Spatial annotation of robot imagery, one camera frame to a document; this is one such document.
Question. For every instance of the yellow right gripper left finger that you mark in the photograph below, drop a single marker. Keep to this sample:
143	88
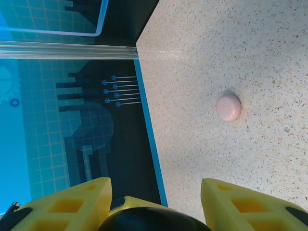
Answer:
72	211

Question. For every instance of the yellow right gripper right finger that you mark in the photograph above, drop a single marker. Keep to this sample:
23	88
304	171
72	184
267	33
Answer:
252	211

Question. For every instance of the black earbud charging case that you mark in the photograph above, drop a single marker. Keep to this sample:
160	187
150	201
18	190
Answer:
149	221

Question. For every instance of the pink earbud charging case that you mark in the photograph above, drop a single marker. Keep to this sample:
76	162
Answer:
228	108

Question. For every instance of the aluminium frame post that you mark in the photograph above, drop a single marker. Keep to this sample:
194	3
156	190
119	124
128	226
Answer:
72	50

